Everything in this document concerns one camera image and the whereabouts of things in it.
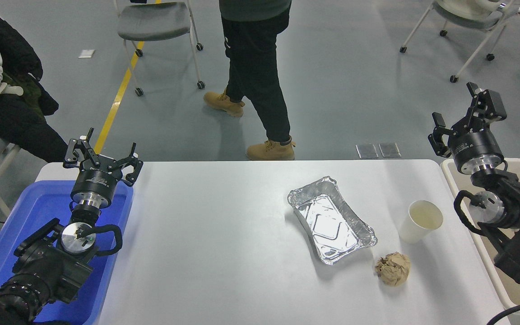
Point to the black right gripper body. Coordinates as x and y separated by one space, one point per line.
474 144

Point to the standing person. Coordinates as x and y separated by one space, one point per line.
255 63

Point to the seated person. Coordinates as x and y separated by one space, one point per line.
11 126

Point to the silver foil tray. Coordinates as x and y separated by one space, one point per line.
330 223

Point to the white wheeled chair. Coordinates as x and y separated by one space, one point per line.
463 9

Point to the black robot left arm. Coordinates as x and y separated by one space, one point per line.
48 266

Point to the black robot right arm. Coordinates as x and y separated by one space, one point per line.
513 203

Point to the grey seat wheeled chair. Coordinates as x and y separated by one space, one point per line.
154 20

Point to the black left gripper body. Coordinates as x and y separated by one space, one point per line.
95 180

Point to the blue plastic tray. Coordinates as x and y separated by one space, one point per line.
34 207

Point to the white paper cup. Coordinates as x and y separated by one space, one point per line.
415 225

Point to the crumpled tan paper ball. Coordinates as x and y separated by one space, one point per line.
393 269

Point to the black jacket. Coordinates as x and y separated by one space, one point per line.
16 49

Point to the metal floor plate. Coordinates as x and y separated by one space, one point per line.
389 150
367 151

